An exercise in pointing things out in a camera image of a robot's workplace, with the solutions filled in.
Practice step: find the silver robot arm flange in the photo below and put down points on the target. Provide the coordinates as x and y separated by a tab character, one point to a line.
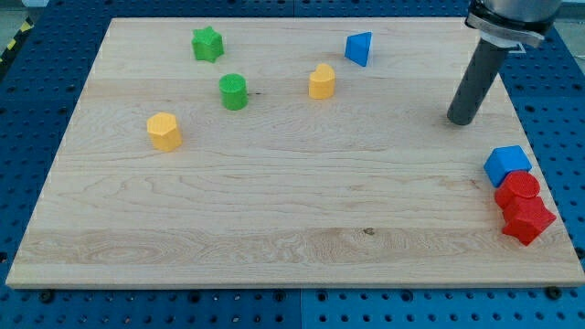
506	23

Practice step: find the yellow heart block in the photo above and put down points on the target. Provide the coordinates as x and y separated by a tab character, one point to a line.
322	82

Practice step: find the light wooden board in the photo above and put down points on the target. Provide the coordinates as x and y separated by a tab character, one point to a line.
373	187

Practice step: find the green cylinder block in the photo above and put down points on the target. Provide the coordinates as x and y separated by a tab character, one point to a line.
233	90

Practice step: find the yellow hexagon block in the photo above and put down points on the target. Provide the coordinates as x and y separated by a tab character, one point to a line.
164	131

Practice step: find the blue triangle block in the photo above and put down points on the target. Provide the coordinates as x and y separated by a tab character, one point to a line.
358	47

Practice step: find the green star block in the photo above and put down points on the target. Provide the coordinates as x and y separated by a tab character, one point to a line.
207	44

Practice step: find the blue cube block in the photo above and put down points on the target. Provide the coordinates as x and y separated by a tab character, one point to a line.
505	160

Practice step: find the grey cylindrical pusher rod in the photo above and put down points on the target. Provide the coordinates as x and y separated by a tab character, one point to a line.
477	80

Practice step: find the red cylinder block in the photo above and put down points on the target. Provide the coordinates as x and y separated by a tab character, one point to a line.
516	184

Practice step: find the red star block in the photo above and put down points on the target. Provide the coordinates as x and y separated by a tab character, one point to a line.
526	218

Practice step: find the yellow black hazard tape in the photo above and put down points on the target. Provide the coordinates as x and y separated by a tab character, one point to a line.
16	42

